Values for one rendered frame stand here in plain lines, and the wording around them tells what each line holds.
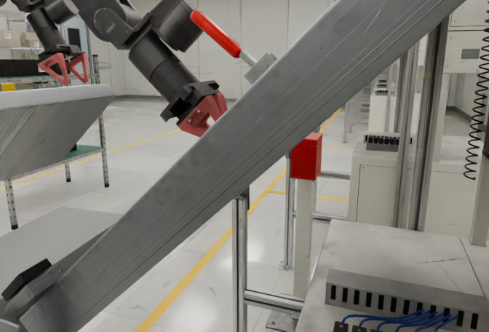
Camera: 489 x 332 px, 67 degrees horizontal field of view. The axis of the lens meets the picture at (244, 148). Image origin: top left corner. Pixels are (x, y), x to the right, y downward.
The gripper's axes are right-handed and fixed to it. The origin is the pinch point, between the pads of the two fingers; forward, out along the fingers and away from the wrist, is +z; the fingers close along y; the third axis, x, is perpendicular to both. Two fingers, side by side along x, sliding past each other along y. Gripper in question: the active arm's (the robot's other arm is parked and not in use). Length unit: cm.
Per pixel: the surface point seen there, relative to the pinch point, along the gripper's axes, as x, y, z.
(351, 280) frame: 6.1, 11.6, 32.3
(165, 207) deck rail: 0.4, -21.0, 2.5
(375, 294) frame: 3.5, 9.4, 35.5
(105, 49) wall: 444, 799, -501
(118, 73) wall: 488, 842, -456
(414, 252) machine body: 1, 35, 45
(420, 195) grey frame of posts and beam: -7, 49, 40
